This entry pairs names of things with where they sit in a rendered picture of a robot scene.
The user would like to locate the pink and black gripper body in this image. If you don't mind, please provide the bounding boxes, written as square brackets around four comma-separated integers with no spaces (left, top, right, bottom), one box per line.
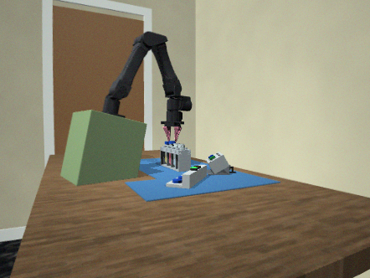
[161,110,184,127]

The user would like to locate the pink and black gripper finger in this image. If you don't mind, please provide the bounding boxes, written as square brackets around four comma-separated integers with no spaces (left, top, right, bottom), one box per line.
[174,127,182,142]
[163,126,171,141]

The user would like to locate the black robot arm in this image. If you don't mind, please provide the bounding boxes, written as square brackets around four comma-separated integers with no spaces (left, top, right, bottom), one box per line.
[102,31,192,121]

